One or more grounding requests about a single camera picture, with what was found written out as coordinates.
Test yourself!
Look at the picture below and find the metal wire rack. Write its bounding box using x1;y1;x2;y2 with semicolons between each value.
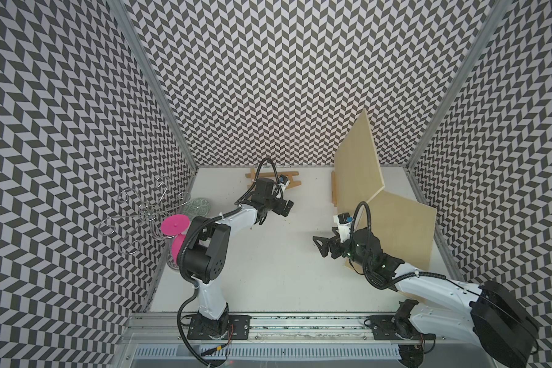
97;176;191;255

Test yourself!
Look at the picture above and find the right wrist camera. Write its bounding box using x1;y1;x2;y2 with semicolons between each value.
334;213;354;242

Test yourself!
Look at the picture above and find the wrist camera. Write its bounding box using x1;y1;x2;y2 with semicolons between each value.
334;213;354;242
277;175;291;190

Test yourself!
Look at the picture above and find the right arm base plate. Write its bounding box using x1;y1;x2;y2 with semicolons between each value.
364;315;436;343

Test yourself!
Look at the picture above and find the green patterned plate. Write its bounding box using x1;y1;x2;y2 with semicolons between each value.
182;198;211;219

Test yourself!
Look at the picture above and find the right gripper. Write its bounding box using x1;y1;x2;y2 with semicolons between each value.
312;226;371;271

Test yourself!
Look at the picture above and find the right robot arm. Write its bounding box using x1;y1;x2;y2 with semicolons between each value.
312;202;540;367

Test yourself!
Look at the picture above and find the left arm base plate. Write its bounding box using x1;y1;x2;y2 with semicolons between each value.
187;314;251;340

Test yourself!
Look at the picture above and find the aluminium front rail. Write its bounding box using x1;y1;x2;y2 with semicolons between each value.
119;310;481;346

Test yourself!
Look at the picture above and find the wooden easel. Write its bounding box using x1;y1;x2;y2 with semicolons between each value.
331;171;337;207
245;168;302;190

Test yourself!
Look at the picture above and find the pink plastic goblet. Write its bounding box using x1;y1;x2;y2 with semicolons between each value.
160;214;191;270

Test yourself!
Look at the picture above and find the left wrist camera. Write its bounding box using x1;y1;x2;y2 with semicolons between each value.
277;175;291;190

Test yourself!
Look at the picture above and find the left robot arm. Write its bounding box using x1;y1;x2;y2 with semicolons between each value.
176;158;294;339

